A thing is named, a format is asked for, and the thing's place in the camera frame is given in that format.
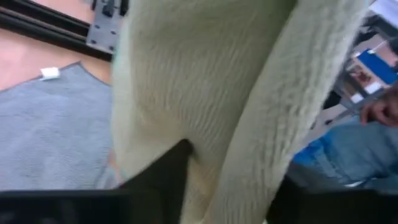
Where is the pale green teal-edged towel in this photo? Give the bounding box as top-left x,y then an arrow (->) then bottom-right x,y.
110,0 -> 370,224

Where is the smooth grey microfiber towel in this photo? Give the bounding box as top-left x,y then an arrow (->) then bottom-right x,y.
0,61 -> 115,191

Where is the blue board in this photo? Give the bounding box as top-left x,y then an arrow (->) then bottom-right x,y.
356,48 -> 398,85

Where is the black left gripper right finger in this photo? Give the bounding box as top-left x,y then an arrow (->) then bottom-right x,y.
266,175 -> 398,224

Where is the person's hand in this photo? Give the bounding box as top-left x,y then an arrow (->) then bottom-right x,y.
359,89 -> 398,128

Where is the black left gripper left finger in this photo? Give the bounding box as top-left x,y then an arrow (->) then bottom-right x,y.
0,139 -> 195,224

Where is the person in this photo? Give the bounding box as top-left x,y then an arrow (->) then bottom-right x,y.
287,83 -> 398,194

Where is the black metal table frame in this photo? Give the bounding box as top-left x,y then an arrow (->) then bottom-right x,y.
0,0 -> 131,63

